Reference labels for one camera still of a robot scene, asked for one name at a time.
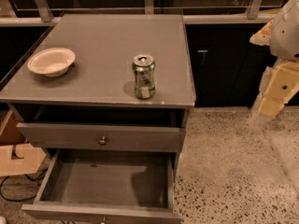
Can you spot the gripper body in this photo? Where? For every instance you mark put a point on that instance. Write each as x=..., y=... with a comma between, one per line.
x=286, y=34

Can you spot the grey drawer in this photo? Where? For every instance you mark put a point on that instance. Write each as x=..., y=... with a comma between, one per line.
x=106, y=187
x=102, y=137

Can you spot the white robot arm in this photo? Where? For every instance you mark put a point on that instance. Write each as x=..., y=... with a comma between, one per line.
x=289, y=13

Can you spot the grey drawer cabinet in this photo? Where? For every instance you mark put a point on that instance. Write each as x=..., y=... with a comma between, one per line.
x=99, y=86

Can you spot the grey top drawer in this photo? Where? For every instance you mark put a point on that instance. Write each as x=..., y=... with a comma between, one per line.
x=102, y=137

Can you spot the green soda can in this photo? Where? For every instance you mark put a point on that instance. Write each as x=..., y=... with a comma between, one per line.
x=143, y=67

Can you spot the white paper bowl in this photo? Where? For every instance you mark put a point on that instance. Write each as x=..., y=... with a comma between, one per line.
x=52, y=62

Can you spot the wooden cardboard piece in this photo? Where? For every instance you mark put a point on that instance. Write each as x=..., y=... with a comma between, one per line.
x=17, y=156

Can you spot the black wall cabinet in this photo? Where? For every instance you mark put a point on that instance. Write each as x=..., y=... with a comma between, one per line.
x=226, y=68

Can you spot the metal railing frame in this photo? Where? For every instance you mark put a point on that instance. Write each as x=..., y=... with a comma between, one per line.
x=47, y=12

